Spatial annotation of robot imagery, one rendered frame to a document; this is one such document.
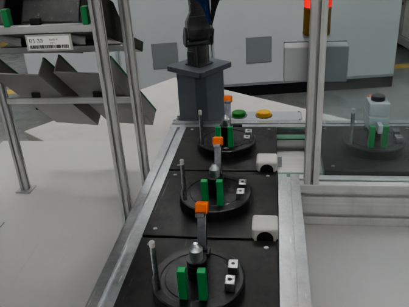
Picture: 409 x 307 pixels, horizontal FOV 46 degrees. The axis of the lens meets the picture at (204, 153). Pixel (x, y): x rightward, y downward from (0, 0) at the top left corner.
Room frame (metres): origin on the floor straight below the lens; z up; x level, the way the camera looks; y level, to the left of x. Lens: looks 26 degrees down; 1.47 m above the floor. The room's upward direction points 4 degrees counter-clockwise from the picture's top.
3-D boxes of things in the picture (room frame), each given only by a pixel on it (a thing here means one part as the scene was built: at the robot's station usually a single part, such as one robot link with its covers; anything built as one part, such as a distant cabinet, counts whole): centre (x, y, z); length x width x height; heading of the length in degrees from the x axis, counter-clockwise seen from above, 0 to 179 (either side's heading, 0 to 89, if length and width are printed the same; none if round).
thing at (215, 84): (1.46, 0.00, 0.96); 0.15 x 0.15 x 0.20; 45
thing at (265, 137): (1.05, -0.05, 1.01); 0.24 x 0.24 x 0.13; 81
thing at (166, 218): (0.81, -0.02, 1.01); 0.24 x 0.24 x 0.13; 81
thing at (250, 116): (1.25, -0.17, 0.93); 0.21 x 0.07 x 0.06; 81
